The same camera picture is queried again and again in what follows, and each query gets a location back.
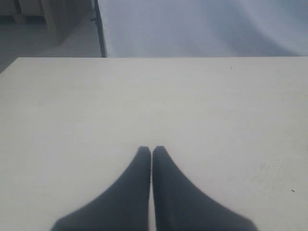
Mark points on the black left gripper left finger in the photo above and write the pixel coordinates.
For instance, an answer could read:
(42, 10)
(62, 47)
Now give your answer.
(124, 206)

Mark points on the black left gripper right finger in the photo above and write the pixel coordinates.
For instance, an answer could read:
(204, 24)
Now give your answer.
(180, 206)

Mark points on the white backdrop curtain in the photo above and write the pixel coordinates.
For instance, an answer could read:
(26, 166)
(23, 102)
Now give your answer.
(204, 28)

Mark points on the black backdrop stand pole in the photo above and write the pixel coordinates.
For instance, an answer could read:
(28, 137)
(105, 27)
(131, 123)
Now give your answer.
(98, 21)

